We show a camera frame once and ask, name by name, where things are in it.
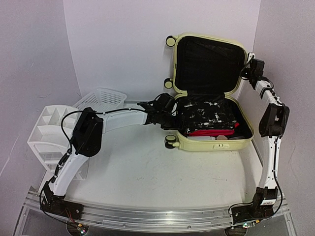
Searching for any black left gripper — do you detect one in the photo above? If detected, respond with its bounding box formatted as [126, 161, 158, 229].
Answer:
[160, 112, 189, 131]

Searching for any black and white patterned garment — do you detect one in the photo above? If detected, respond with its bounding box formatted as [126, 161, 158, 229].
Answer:
[177, 99, 238, 136]

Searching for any red shirt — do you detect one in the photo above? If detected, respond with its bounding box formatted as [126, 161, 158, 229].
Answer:
[187, 122, 240, 136]

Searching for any pale yellow hard-shell suitcase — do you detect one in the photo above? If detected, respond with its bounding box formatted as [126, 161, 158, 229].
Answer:
[164, 33, 254, 151]

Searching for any white perforated plastic basket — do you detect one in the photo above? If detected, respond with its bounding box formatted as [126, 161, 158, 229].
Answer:
[73, 88, 127, 112]

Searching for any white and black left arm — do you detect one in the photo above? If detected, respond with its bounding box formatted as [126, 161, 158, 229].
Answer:
[39, 106, 181, 219]

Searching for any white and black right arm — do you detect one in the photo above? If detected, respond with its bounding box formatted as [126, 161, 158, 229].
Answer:
[240, 52, 290, 219]

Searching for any beige hexagonal compact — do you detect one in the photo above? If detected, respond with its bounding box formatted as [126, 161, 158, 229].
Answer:
[216, 135, 228, 140]

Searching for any grey flat case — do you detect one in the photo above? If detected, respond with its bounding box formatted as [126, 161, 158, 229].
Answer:
[229, 136, 245, 140]

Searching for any white plastic drawer organizer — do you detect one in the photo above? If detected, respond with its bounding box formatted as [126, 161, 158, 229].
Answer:
[27, 105, 80, 174]

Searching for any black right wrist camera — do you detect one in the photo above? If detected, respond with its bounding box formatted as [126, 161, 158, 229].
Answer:
[251, 59, 265, 77]

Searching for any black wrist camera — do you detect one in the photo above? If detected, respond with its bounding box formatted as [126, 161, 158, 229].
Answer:
[153, 93, 176, 114]
[251, 59, 265, 77]

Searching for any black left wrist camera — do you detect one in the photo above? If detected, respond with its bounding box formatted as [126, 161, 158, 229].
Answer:
[153, 93, 176, 114]

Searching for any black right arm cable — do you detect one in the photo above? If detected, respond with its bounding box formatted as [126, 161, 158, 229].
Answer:
[227, 137, 284, 219]

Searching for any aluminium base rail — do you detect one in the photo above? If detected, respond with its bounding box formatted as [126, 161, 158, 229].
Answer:
[13, 187, 295, 235]

